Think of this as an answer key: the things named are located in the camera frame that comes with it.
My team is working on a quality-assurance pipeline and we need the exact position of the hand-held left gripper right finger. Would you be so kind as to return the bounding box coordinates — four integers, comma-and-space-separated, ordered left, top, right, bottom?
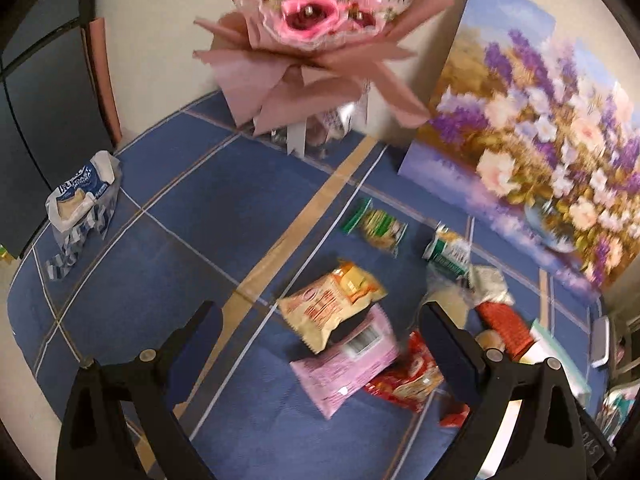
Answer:
417, 301, 588, 480

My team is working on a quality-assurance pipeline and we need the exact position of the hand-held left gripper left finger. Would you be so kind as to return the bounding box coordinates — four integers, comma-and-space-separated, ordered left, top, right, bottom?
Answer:
56, 301, 224, 480

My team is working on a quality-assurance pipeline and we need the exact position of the clear plastic bun packet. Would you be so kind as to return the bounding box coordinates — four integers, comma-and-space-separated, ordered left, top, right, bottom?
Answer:
425, 275, 476, 331

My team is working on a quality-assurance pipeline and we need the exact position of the red orange patterned packet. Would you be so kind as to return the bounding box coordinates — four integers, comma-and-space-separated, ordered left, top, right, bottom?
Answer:
475, 302, 536, 361

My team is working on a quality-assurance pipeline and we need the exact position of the small red snack packet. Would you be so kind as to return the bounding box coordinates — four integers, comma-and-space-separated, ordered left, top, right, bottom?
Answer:
440, 402, 471, 428

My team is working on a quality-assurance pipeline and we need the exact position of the white beige snack packet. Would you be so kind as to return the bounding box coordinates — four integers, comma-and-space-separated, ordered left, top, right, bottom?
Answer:
467, 265, 516, 306

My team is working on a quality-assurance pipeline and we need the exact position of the green white snack packet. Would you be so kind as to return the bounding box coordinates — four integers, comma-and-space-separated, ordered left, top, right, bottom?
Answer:
422, 222, 473, 281

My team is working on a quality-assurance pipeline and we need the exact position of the pink snack packet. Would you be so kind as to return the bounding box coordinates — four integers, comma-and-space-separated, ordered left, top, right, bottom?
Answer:
290, 305, 399, 420

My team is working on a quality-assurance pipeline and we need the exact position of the beige orange snack packet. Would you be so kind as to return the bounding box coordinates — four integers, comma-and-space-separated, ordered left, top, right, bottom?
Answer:
276, 259, 388, 356

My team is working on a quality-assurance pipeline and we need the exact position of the green cracker packet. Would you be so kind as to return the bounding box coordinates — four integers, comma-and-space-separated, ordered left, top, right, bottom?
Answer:
341, 197, 408, 258

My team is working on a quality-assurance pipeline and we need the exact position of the blue plaid tablecloth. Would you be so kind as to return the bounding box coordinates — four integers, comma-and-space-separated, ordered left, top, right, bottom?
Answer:
7, 90, 606, 480

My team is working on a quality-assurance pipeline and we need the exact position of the white grey device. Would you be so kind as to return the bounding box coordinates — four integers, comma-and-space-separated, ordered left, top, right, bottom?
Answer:
590, 317, 612, 368

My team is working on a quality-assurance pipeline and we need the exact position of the blue white tissue pack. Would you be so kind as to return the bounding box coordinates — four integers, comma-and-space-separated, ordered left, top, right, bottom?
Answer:
45, 150, 123, 281

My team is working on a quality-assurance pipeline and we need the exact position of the floral painting canvas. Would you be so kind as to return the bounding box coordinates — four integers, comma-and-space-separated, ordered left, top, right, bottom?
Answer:
398, 0, 640, 291

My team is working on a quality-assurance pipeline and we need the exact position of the clear glass vase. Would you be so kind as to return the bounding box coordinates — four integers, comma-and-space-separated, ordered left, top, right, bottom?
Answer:
270, 95, 371, 156

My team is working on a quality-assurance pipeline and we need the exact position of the dark cabinet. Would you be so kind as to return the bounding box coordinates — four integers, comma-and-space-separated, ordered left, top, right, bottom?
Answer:
0, 0, 121, 261

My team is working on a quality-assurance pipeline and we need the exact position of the pink paper flower bouquet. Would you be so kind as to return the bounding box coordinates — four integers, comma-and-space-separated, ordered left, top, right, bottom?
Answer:
194, 0, 453, 156

